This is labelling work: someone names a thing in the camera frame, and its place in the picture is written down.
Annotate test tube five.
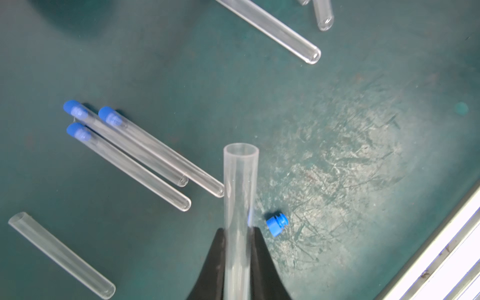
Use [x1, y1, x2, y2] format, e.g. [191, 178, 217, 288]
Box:
[98, 106, 225, 198]

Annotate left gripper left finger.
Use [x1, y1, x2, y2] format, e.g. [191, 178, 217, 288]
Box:
[187, 228, 226, 300]

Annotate test tube six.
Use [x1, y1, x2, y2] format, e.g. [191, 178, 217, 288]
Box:
[217, 0, 321, 65]

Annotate test tube three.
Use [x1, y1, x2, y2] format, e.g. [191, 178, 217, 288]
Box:
[66, 122, 191, 212]

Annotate test tube one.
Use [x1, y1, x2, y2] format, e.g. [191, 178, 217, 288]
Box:
[8, 212, 116, 300]

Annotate green table mat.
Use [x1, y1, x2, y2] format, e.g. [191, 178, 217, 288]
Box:
[1, 1, 480, 300]

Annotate test tube two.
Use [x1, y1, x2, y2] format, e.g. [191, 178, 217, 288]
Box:
[224, 143, 260, 300]

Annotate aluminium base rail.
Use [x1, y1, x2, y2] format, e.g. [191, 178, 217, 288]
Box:
[377, 182, 480, 300]

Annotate test tube ten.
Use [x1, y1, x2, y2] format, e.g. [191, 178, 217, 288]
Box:
[312, 0, 335, 31]

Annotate test tube four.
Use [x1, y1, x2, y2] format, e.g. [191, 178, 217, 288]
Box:
[63, 100, 189, 188]

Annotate blue stopper one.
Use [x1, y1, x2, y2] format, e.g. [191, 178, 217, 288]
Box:
[266, 212, 289, 237]

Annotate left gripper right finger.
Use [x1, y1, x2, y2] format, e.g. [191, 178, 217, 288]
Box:
[251, 227, 292, 300]

